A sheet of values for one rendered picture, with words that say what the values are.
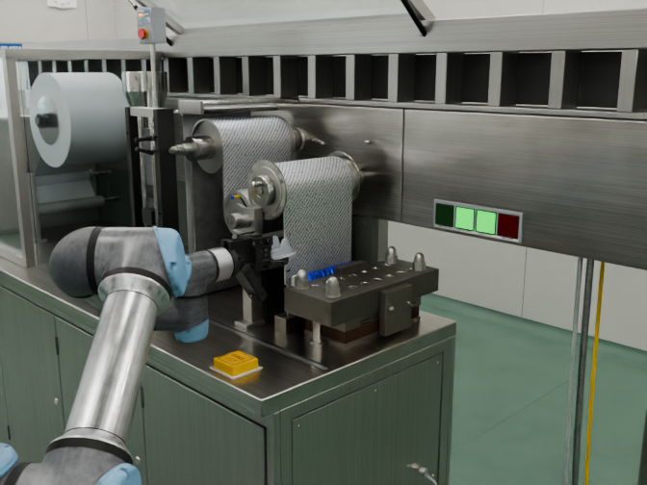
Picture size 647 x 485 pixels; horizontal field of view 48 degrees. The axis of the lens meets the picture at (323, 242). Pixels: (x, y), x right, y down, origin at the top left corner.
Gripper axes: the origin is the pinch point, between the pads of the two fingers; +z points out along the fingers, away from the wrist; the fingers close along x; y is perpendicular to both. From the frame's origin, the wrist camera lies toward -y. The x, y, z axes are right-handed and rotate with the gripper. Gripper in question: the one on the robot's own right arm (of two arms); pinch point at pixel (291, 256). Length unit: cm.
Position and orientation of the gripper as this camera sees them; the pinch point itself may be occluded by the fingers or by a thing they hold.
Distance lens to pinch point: 177.6
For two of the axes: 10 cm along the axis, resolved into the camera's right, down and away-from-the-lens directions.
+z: 7.1, -1.6, 6.8
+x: -7.0, -1.7, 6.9
